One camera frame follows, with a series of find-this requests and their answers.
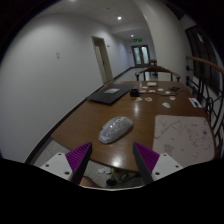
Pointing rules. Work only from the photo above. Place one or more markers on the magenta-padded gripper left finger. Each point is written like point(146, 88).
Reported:
point(77, 156)

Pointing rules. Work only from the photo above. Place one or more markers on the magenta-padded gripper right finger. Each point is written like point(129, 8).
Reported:
point(148, 159)

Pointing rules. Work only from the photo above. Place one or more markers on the clear transparent computer mouse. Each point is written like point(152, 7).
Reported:
point(115, 129)

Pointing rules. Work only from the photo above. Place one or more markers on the white marble-print mouse pad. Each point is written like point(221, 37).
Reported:
point(183, 136)

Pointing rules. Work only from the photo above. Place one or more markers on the small white flat item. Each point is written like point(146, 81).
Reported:
point(148, 99)
point(138, 99)
point(152, 91)
point(142, 91)
point(160, 89)
point(166, 105)
point(167, 92)
point(144, 87)
point(172, 98)

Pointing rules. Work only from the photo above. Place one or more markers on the small black box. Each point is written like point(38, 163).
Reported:
point(134, 93)

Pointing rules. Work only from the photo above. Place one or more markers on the black closed laptop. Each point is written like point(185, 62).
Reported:
point(111, 93)

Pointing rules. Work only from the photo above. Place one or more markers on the small white box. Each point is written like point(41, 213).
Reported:
point(151, 84)

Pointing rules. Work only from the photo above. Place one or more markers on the wooden armchair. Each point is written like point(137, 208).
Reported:
point(156, 69)

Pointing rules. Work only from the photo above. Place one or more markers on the black railing with wooden handrail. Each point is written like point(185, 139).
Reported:
point(210, 90)

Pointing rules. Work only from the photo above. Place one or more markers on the pale wooden side door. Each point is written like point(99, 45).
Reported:
point(101, 61)

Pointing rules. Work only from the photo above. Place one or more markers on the glass double door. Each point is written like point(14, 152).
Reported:
point(140, 55)

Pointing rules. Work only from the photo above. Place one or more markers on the dark window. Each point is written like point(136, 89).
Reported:
point(203, 56)

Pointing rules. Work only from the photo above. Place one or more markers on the green exit sign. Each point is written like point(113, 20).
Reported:
point(138, 40)

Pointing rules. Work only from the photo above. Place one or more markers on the round ceiling light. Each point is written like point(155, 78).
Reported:
point(119, 18)
point(131, 35)

